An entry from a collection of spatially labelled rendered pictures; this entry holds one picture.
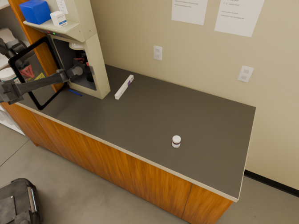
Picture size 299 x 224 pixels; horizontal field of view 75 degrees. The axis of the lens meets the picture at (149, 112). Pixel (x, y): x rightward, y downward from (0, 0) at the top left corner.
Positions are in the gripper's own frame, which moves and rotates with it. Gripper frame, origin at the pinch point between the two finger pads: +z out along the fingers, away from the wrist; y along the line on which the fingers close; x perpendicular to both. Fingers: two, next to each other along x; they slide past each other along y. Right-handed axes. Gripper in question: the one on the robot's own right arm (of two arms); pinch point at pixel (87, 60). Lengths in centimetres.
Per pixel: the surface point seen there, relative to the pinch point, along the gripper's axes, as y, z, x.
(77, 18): -13.8, -10.5, -35.5
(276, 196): -168, 25, 119
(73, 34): -15.5, -17.6, -30.2
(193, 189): -98, -36, 42
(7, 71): 57, -29, 8
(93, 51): -15.1, -6.9, -14.7
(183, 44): -59, 33, -9
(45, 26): -0.9, -21.6, -33.6
